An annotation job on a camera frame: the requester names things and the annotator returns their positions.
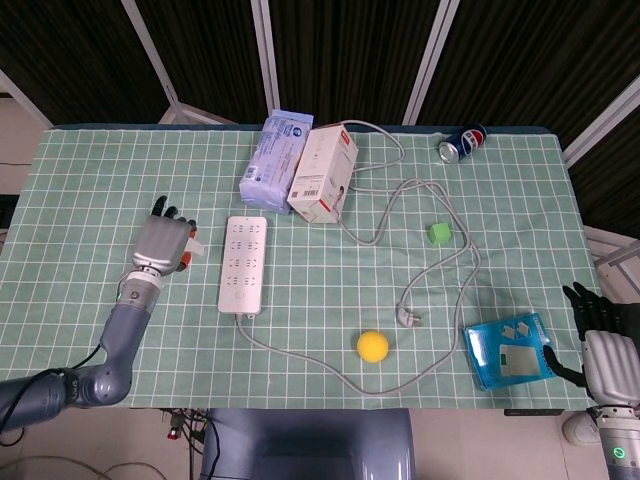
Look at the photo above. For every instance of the green cube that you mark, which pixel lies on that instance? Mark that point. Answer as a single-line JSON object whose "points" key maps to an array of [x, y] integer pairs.
{"points": [[440, 234]]}

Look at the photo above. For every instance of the dark folding screen panel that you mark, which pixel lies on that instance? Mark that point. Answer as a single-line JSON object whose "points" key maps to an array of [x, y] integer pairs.
{"points": [[75, 55], [525, 65], [210, 55], [350, 55]]}

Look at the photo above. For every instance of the blue Pepsi can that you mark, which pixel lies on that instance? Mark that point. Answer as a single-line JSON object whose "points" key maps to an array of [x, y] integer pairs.
{"points": [[467, 141]]}

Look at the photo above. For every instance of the metal frame stand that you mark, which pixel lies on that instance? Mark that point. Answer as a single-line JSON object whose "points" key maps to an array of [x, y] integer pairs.
{"points": [[617, 255]]}

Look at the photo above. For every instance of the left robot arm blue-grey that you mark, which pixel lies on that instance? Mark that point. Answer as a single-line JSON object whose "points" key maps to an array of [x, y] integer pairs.
{"points": [[117, 350]]}

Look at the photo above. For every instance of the white cardboard box red trim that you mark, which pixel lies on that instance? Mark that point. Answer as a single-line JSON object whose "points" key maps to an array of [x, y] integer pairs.
{"points": [[322, 172]]}

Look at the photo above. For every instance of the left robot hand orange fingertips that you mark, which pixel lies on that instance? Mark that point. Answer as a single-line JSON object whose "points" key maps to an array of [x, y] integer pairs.
{"points": [[159, 242]]}

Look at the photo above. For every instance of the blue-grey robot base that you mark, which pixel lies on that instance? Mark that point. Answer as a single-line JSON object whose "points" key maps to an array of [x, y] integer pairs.
{"points": [[307, 445]]}

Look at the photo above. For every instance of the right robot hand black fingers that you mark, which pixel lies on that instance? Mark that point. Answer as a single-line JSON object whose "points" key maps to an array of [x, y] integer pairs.
{"points": [[612, 365]]}

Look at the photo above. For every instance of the light blue tissue pack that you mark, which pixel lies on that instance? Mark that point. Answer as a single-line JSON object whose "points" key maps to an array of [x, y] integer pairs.
{"points": [[272, 160]]}

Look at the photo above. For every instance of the blue retail package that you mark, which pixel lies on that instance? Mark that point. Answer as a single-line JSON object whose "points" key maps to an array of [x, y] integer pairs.
{"points": [[510, 355]]}

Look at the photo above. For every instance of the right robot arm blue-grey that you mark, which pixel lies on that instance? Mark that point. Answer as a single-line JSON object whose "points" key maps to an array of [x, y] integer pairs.
{"points": [[620, 445]]}

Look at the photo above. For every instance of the white power strip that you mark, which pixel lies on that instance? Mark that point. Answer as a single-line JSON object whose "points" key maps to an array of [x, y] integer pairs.
{"points": [[243, 265]]}

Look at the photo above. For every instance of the green checkered tablecloth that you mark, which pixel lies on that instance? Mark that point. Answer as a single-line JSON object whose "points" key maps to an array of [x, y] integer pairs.
{"points": [[350, 280]]}

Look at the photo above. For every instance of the small white plug adapter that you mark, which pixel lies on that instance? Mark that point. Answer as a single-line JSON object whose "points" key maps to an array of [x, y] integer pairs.
{"points": [[196, 248]]}

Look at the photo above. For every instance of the yellow ball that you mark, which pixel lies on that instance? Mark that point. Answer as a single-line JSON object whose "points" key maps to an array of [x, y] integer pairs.
{"points": [[373, 346]]}

